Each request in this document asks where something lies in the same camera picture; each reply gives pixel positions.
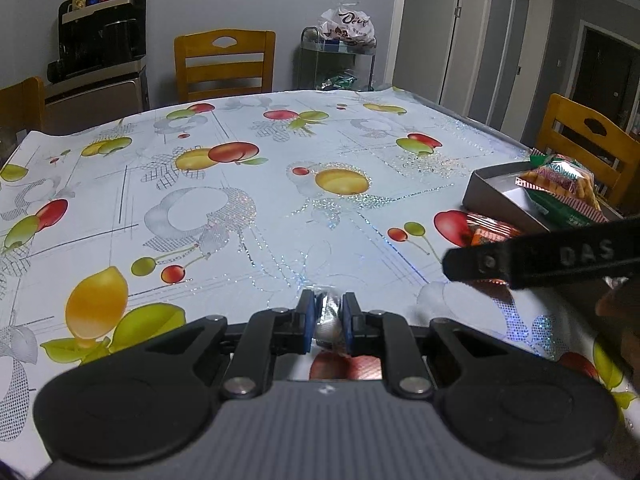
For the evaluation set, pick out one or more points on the green foil packet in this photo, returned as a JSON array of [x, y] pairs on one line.
[[340, 82]]

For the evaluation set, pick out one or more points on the fruit print tablecloth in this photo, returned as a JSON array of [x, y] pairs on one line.
[[250, 240]]

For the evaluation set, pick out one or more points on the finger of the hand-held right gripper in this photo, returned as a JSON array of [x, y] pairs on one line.
[[530, 257]]

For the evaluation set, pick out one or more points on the small orange-red snack packet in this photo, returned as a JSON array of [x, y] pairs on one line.
[[492, 232]]

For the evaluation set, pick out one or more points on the black water dispenser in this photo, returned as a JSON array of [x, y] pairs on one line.
[[97, 55]]

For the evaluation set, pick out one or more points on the metal trolley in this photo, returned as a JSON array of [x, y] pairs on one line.
[[335, 62]]

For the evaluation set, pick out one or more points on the white plastic bag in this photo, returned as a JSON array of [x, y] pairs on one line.
[[347, 22]]

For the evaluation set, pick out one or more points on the white door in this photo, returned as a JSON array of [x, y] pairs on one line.
[[480, 35]]

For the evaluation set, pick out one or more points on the grey cardboard box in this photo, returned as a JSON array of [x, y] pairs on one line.
[[500, 192]]

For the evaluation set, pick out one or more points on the small silver candy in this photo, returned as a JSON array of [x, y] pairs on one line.
[[327, 310]]

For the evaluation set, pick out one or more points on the dark wooden door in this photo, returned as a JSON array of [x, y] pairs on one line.
[[600, 75]]

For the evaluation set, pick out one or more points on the green orange snack bag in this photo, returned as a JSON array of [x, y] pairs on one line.
[[560, 185]]

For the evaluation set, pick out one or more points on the person's right hand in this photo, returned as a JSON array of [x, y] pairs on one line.
[[617, 305]]

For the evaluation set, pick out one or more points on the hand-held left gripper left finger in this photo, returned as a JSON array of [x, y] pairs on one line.
[[307, 321]]

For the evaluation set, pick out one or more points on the wooden chair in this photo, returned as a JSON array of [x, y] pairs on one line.
[[585, 140], [20, 105], [225, 65]]

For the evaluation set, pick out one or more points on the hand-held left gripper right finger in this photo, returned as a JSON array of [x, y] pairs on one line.
[[349, 323]]

